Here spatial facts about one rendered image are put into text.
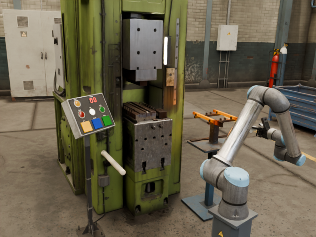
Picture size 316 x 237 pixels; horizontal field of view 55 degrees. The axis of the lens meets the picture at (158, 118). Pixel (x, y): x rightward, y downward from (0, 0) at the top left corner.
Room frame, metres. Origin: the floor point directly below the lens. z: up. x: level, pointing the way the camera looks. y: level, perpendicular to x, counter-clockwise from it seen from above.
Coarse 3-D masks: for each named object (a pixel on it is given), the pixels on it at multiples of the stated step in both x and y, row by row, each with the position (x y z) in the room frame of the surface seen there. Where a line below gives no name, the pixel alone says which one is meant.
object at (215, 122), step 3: (195, 111) 2.77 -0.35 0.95; (198, 114) 2.68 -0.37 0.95; (201, 114) 2.68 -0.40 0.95; (201, 117) 2.64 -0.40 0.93; (204, 117) 2.60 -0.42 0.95; (207, 117) 2.58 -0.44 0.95; (213, 120) 2.47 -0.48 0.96; (216, 120) 2.45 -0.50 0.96; (219, 120) 2.45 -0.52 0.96; (213, 123) 2.46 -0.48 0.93; (216, 123) 2.46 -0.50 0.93; (219, 123) 2.42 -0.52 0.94; (222, 123) 2.40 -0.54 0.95; (219, 126) 2.41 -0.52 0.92; (222, 126) 2.40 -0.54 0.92
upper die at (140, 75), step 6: (126, 72) 2.66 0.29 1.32; (132, 72) 2.56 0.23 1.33; (138, 72) 2.51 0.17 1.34; (144, 72) 2.54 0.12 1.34; (150, 72) 2.57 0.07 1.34; (156, 72) 2.59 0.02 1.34; (132, 78) 2.56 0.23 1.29; (138, 78) 2.51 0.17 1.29; (144, 78) 2.54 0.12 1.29; (150, 78) 2.57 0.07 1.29; (156, 78) 2.60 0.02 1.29
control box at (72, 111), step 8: (88, 96) 2.21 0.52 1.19; (96, 96) 2.26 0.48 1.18; (64, 104) 2.07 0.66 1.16; (72, 104) 2.06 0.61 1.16; (80, 104) 2.11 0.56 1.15; (88, 104) 2.17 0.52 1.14; (96, 104) 2.22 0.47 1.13; (104, 104) 2.28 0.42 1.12; (72, 112) 2.03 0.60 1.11; (88, 112) 2.13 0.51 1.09; (96, 112) 2.18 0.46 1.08; (104, 112) 2.24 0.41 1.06; (72, 120) 2.02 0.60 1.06; (80, 120) 2.04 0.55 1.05; (88, 120) 2.09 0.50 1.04; (112, 120) 2.25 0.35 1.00; (72, 128) 2.02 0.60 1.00; (80, 128) 2.00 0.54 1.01; (104, 128) 2.15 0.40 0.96; (80, 136) 1.98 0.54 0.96
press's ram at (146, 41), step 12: (132, 24) 2.48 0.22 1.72; (144, 24) 2.54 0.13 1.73; (156, 24) 2.59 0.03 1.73; (132, 36) 2.48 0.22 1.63; (144, 36) 2.54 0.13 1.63; (156, 36) 2.59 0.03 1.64; (132, 48) 2.48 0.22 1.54; (144, 48) 2.54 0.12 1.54; (156, 48) 2.59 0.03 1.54; (132, 60) 2.48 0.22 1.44; (144, 60) 2.54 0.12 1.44; (156, 60) 2.59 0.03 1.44
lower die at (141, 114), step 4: (128, 104) 2.83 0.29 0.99; (132, 104) 2.79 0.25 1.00; (140, 104) 2.84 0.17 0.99; (124, 108) 2.72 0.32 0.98; (128, 108) 2.72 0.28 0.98; (136, 108) 2.69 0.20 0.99; (140, 108) 2.65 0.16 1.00; (148, 108) 2.69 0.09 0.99; (124, 112) 2.71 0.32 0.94; (128, 112) 2.63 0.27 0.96; (132, 112) 2.57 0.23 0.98; (136, 112) 2.58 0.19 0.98; (140, 112) 2.54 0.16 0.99; (144, 112) 2.54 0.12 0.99; (152, 112) 2.58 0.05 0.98; (132, 116) 2.56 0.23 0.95; (136, 116) 2.50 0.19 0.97; (140, 116) 2.52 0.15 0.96; (144, 116) 2.54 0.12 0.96; (148, 116) 2.56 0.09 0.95; (152, 116) 2.58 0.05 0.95; (140, 120) 2.52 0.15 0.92; (144, 120) 2.54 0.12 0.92
